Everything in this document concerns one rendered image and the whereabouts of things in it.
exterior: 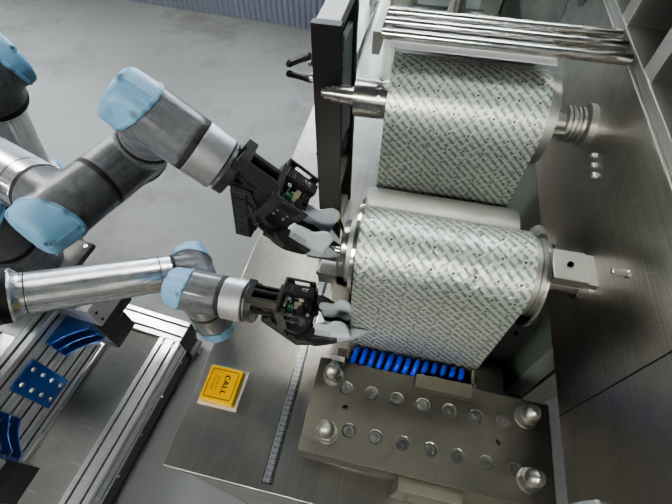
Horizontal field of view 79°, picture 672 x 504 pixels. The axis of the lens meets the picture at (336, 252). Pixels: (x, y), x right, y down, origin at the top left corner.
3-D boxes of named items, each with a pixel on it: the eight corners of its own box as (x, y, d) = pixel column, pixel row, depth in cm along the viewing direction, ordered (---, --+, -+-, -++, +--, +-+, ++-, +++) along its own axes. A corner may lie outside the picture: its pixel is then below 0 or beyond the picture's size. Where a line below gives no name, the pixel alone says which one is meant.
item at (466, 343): (348, 342, 77) (352, 293, 62) (475, 368, 74) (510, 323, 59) (348, 345, 77) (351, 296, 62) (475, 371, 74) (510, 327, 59)
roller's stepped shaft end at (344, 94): (323, 95, 73) (323, 78, 70) (356, 99, 72) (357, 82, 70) (319, 105, 71) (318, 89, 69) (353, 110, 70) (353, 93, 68)
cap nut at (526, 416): (513, 404, 70) (523, 396, 66) (535, 409, 69) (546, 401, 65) (514, 426, 67) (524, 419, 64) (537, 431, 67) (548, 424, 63)
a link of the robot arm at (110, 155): (73, 172, 58) (78, 142, 49) (133, 129, 63) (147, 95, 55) (119, 212, 60) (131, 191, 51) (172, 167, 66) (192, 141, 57)
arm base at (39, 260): (-10, 279, 109) (-38, 258, 101) (30, 237, 118) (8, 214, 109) (36, 294, 106) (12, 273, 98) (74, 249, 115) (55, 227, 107)
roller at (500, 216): (368, 216, 83) (372, 172, 73) (496, 237, 80) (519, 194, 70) (357, 263, 76) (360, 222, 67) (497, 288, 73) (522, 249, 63)
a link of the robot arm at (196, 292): (186, 280, 80) (172, 255, 73) (239, 291, 78) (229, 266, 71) (168, 316, 75) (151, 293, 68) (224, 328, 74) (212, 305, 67)
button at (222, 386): (214, 368, 87) (211, 363, 85) (246, 375, 86) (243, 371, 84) (201, 401, 83) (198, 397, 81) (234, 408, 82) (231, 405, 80)
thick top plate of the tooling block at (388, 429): (321, 367, 79) (320, 356, 75) (534, 414, 74) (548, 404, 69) (300, 456, 70) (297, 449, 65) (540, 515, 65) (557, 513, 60)
